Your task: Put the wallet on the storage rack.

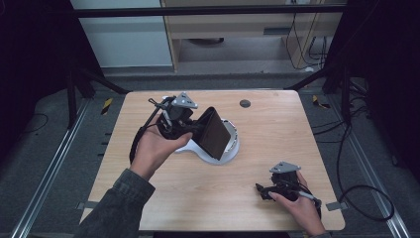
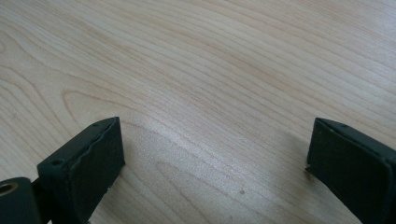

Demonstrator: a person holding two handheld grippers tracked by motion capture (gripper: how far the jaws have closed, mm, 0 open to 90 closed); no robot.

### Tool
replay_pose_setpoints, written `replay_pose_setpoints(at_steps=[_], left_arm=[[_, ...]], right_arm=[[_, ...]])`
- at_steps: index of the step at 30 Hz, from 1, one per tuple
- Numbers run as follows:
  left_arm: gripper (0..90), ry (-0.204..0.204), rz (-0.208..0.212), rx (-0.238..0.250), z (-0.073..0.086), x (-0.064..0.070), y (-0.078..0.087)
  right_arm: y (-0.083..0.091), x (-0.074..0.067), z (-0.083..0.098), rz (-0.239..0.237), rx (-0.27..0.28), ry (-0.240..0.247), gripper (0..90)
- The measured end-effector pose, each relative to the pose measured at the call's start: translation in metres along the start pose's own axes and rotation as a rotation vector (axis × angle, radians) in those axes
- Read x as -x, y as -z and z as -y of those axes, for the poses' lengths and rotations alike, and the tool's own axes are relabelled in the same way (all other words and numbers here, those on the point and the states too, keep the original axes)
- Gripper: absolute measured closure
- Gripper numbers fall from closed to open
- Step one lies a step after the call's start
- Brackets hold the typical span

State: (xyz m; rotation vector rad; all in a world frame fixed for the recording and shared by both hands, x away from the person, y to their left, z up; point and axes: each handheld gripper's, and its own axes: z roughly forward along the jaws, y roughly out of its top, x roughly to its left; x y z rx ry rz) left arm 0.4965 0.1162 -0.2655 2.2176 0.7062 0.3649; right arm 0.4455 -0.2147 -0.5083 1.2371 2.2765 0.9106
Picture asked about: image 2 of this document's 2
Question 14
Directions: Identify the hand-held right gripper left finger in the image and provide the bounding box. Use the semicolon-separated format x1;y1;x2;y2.
36;116;126;224

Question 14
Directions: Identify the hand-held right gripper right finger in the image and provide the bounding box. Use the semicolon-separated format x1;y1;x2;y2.
304;117;396;224

